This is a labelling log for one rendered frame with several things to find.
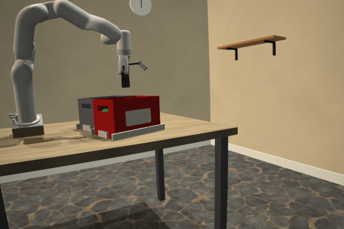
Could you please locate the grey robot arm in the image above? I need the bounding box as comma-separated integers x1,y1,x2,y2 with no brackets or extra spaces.
9,0,131,126

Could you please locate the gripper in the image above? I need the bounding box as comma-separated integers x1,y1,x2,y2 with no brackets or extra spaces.
117,55,131,88

